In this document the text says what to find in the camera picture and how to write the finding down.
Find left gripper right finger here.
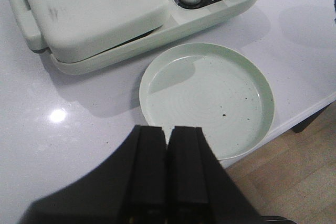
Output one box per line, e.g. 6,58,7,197
167,126,264,223

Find green sandwich maker lid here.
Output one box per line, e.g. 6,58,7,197
9,0,170,63

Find pale green round plate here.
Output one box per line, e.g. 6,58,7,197
139,42,275,160

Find green breakfast maker base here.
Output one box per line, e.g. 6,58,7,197
50,0,257,75

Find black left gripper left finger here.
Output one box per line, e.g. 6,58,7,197
20,125,166,223

